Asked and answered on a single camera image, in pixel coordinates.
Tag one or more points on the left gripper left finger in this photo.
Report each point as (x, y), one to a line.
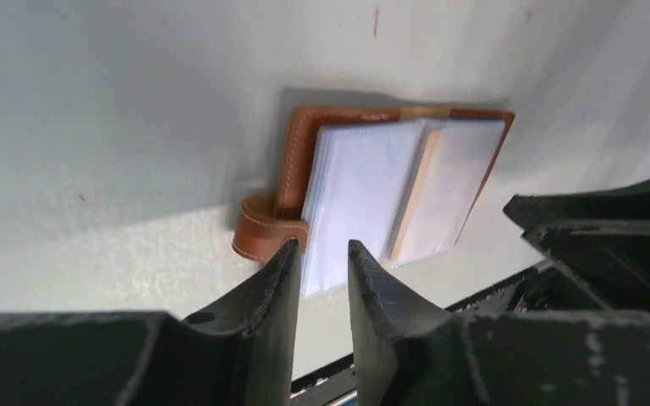
(238, 350)

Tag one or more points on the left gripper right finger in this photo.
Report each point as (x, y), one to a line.
(409, 351)

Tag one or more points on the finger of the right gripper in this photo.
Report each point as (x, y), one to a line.
(601, 237)

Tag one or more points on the brown leather card holder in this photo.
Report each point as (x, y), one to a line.
(342, 177)

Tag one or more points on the gold VIP credit card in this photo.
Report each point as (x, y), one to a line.
(411, 192)

